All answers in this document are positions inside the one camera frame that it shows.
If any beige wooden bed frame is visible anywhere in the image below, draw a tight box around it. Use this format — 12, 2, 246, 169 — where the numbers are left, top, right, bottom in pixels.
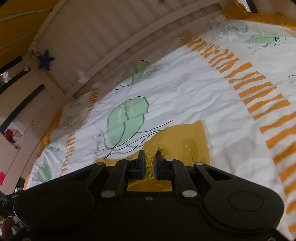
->
0, 0, 296, 195

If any yellow fitted sheet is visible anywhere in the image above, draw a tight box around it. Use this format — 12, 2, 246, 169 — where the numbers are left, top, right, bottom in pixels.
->
221, 3, 296, 32

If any dark star decoration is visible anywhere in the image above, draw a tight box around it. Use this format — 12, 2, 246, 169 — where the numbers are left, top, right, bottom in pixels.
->
38, 49, 56, 71

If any white patterned duvet cover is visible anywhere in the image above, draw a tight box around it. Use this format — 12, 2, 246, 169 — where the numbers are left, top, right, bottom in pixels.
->
25, 16, 295, 240

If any mustard yellow knit garment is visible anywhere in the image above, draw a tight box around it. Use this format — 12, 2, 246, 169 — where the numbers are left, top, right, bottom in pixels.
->
95, 120, 210, 192

